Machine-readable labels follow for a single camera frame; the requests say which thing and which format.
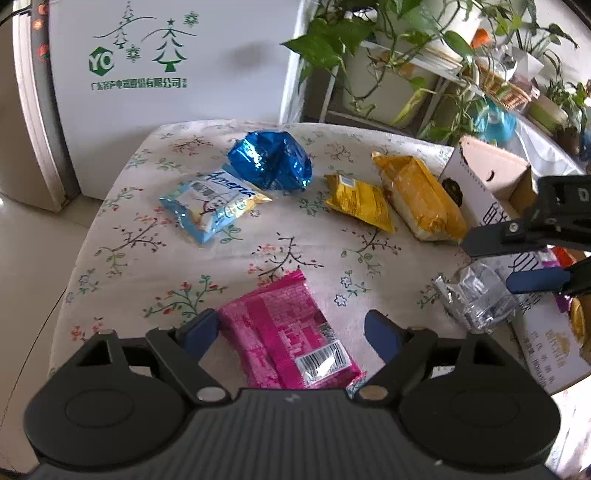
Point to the yellow white-label snack packet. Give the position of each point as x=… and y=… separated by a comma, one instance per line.
x=581, y=323

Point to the large orange snack packet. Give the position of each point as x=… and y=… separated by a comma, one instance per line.
x=425, y=198

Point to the light blue snack packet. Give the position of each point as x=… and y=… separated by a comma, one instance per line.
x=212, y=203

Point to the clear crinkled plastic packet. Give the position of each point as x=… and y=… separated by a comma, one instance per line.
x=480, y=295

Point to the blue foil snack packet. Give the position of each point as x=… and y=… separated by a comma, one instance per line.
x=272, y=159

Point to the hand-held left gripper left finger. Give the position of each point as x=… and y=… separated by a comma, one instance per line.
x=203, y=330

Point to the pink snack packet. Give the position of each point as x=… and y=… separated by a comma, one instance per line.
x=286, y=332

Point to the dark brown pot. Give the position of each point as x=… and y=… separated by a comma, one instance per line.
x=568, y=141

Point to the pothos plant in white pot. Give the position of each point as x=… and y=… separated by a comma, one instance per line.
x=323, y=41

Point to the red snack packet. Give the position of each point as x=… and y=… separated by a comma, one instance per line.
x=563, y=254

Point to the floral tablecloth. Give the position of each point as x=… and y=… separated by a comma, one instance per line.
x=277, y=221

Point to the cardboard box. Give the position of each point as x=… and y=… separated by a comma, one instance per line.
x=540, y=341

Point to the white refrigerator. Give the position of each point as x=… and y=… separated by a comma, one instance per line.
x=207, y=83

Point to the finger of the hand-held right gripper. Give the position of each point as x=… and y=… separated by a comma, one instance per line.
x=498, y=237
x=535, y=280

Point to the white metal plant stand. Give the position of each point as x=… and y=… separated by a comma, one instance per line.
x=328, y=96

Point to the potted plant green-rim pot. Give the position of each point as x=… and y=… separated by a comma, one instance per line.
x=547, y=113

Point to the small yellow snack packet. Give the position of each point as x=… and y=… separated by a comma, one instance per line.
x=360, y=201

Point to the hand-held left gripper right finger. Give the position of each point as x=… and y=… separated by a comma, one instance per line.
x=383, y=334

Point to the wicker basket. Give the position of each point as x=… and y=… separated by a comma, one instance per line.
x=505, y=90

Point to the teal ribbon roll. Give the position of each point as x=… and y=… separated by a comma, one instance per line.
x=494, y=122

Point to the orange plastic object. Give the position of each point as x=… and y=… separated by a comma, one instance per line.
x=481, y=38

